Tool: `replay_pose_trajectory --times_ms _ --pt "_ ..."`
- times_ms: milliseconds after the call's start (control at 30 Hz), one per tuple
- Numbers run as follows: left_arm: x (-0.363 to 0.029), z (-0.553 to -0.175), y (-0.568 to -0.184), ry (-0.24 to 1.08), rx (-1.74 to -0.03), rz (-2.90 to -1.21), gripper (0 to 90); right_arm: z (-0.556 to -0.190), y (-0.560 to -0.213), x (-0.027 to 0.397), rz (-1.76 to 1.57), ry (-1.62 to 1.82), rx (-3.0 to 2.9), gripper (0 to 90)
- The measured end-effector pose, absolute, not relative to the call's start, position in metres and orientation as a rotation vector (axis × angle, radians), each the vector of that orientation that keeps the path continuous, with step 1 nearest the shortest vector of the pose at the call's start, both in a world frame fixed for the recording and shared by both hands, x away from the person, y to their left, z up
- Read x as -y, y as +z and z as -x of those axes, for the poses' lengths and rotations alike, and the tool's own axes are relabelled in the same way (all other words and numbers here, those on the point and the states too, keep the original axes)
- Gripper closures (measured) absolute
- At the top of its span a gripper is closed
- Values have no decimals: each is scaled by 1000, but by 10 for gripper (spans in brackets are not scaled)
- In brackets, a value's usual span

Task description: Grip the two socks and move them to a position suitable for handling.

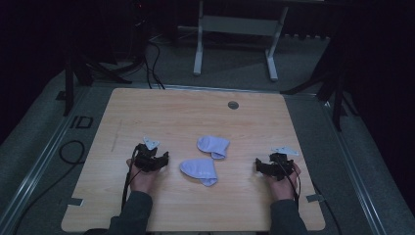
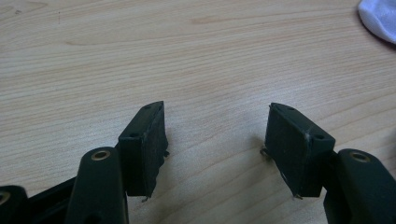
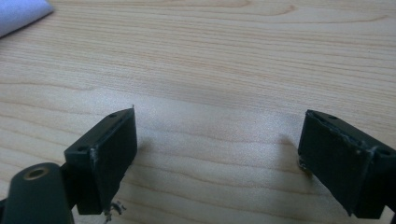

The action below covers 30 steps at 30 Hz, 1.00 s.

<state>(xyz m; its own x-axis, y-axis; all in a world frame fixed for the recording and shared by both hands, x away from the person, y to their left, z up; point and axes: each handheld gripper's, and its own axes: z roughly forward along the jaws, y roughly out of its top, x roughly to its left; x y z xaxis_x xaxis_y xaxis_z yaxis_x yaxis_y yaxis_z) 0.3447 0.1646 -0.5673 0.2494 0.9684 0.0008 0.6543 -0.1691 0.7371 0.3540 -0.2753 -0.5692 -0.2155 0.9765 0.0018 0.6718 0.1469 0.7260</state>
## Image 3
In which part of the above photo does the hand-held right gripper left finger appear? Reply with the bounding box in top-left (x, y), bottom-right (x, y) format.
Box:
top-left (61, 107), bottom-right (138, 217)

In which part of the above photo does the white cloth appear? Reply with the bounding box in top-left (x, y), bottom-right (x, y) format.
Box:
top-left (0, 0), bottom-right (55, 39)

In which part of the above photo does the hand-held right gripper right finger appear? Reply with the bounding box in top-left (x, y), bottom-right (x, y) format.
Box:
top-left (297, 108), bottom-right (396, 219)

